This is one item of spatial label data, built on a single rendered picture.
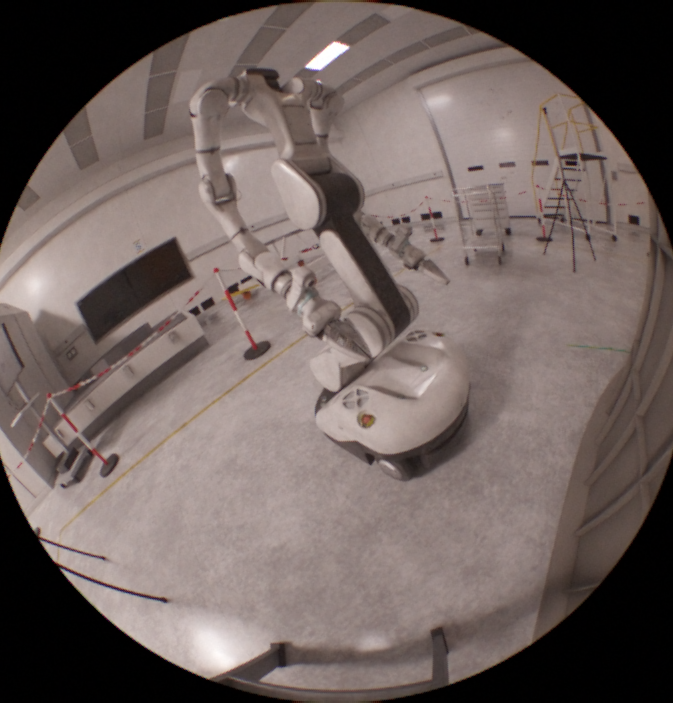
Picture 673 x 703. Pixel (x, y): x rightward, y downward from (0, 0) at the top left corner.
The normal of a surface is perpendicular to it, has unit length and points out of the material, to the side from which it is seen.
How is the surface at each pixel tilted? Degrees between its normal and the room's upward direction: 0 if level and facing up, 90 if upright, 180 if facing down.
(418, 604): 0
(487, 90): 90
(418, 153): 90
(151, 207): 90
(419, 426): 53
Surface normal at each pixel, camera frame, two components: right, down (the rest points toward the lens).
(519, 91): -0.69, 0.55
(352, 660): -0.33, -0.81
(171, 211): 0.64, 0.19
